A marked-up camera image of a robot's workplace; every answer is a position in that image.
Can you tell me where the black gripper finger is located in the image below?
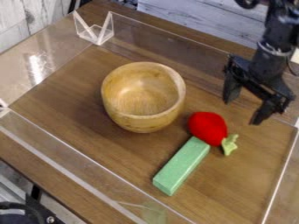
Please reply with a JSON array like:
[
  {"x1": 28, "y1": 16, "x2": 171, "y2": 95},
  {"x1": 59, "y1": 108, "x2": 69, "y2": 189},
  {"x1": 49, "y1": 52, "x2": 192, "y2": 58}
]
[
  {"x1": 250, "y1": 100, "x2": 280, "y2": 125},
  {"x1": 221, "y1": 71, "x2": 243, "y2": 104}
]

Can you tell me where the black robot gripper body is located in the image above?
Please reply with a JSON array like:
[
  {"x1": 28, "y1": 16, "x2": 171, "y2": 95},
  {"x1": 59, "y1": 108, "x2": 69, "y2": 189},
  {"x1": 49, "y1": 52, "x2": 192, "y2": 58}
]
[{"x1": 223, "y1": 53, "x2": 295, "y2": 113}]

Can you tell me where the red plush strawberry toy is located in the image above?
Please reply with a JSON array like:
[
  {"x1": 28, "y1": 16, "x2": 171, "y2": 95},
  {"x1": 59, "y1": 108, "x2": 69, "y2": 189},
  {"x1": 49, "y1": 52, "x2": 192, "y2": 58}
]
[{"x1": 188, "y1": 112, "x2": 239, "y2": 156}]

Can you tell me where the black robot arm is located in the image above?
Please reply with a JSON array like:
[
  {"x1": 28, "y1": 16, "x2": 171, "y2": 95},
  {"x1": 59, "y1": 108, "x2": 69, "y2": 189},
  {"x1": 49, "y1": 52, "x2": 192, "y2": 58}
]
[{"x1": 221, "y1": 0, "x2": 299, "y2": 125}]

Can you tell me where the wooden bowl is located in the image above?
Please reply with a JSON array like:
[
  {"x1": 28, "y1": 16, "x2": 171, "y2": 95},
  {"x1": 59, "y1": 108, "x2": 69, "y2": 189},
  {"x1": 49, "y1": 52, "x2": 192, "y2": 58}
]
[{"x1": 100, "y1": 62, "x2": 185, "y2": 133}]

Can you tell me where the green rectangular block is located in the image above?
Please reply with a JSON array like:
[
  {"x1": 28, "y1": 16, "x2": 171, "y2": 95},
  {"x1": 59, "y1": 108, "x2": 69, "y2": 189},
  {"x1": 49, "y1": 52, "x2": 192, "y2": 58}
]
[{"x1": 152, "y1": 136, "x2": 211, "y2": 196}]

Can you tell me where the clear acrylic corner bracket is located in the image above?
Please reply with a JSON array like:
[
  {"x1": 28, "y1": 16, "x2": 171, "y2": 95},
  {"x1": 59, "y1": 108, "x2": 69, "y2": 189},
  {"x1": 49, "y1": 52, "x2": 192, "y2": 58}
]
[{"x1": 72, "y1": 11, "x2": 115, "y2": 46}]

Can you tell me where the clear acrylic tray wall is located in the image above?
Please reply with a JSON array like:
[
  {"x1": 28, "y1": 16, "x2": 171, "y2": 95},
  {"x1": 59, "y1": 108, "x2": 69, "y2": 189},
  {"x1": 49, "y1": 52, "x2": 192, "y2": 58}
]
[{"x1": 0, "y1": 17, "x2": 296, "y2": 224}]

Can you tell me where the black metal table bracket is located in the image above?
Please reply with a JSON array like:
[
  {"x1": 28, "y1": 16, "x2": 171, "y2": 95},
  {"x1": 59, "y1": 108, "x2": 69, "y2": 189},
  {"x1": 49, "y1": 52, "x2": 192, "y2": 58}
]
[{"x1": 0, "y1": 185, "x2": 68, "y2": 224}]

